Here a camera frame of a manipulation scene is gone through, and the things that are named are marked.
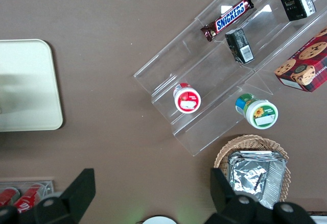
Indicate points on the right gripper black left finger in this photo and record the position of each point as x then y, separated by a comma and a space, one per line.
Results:
74, 196

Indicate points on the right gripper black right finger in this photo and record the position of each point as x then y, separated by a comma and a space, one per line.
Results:
224, 198

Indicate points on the light wicker basket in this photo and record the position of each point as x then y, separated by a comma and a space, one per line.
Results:
255, 142

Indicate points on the cream plastic tray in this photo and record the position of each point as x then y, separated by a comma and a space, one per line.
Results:
28, 86

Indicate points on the clear acrylic bottle rack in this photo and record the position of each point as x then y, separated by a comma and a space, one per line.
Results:
48, 185

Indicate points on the stack of foil trays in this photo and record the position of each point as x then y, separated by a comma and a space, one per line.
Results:
250, 175

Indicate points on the red cola bottle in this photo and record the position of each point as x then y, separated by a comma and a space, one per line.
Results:
29, 199
7, 197

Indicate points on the green lidded jar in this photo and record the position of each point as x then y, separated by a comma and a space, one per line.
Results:
261, 113

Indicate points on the white plastic snack bin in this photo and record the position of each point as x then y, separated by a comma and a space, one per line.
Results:
320, 220

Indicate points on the red lidded jar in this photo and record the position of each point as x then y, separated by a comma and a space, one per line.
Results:
187, 100

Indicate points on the clear acrylic stepped stand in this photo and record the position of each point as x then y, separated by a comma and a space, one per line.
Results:
204, 65

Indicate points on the small black carton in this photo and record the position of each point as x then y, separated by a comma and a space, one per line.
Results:
238, 45
296, 0

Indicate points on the red plaid cookie box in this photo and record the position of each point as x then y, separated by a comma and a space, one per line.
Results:
306, 65

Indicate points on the Snickers chocolate bar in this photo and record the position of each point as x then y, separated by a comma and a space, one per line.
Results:
228, 17

